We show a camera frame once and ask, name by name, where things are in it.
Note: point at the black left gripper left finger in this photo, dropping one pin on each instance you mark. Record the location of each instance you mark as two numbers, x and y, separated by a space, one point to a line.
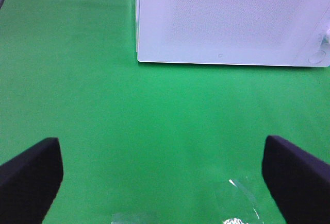
30 182

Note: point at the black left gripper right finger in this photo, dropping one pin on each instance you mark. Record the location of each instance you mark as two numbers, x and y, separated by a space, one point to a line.
297 181

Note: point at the round microwave door button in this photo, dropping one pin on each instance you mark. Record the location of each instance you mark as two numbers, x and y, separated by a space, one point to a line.
317 57

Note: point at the white microwave knob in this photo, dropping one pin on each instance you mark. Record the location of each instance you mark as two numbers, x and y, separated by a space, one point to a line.
326 37

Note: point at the clear tape piece on table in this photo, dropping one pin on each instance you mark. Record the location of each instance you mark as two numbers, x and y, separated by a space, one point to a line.
236 202

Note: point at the white microwave oven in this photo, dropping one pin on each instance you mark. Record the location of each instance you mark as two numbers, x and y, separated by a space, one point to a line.
319 15

